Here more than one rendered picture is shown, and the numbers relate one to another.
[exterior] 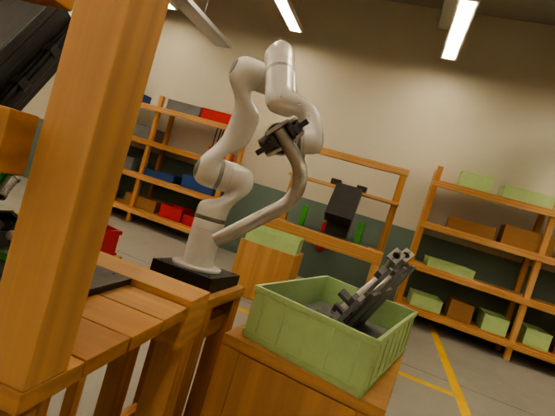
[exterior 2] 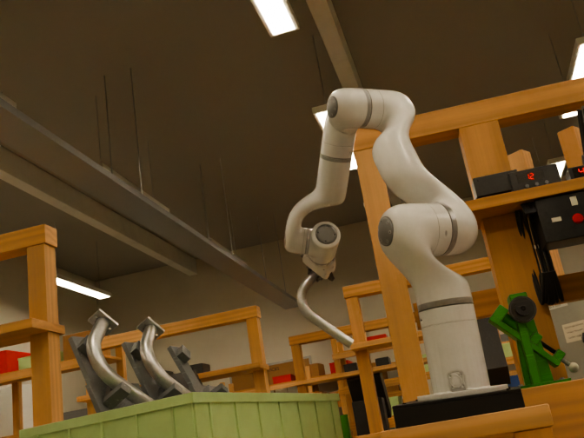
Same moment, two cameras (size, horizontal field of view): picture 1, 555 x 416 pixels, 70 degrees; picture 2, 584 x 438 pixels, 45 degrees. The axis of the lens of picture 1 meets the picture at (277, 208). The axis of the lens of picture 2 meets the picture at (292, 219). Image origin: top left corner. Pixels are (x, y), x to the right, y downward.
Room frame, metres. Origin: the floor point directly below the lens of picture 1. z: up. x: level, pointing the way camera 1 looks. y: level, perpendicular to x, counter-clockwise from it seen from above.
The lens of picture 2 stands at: (3.05, -0.17, 0.83)
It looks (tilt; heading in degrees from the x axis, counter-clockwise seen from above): 18 degrees up; 176
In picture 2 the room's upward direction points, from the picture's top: 9 degrees counter-clockwise
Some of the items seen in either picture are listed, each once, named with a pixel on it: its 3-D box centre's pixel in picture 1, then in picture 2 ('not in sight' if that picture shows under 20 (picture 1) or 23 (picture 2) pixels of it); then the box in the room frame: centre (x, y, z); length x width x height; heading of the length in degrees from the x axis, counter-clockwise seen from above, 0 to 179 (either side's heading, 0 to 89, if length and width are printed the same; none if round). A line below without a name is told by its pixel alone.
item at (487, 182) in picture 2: not in sight; (495, 186); (0.78, 0.70, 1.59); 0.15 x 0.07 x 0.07; 78
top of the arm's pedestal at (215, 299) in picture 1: (191, 283); (469, 428); (1.50, 0.23, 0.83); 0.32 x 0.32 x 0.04; 71
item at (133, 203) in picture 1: (151, 161); not in sight; (6.89, 2.33, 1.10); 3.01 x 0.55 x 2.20; 74
